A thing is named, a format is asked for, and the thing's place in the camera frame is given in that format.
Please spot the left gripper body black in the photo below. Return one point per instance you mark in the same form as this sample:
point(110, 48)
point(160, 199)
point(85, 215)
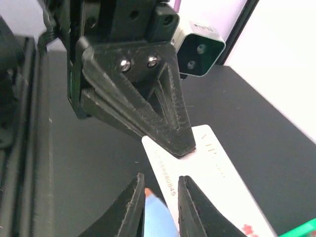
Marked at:
point(109, 21)

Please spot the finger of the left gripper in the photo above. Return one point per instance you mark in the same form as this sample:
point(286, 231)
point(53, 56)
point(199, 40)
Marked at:
point(141, 81)
point(95, 106)

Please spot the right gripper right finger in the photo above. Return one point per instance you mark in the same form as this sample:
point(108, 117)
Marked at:
point(198, 217)

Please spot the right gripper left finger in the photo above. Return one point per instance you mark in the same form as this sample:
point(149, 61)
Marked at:
point(125, 217)

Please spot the brown leather card holder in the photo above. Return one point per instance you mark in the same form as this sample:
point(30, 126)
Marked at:
point(158, 220)

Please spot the middle green bin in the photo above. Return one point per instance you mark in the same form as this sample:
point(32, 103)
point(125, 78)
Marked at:
point(307, 229)

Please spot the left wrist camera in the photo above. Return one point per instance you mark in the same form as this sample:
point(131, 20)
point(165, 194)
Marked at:
point(198, 47)

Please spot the right black frame post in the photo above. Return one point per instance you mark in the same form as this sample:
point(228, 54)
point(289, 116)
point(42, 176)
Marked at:
point(237, 29)

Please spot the black aluminium rail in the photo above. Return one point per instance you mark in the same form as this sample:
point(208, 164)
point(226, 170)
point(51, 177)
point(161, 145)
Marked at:
point(26, 170)

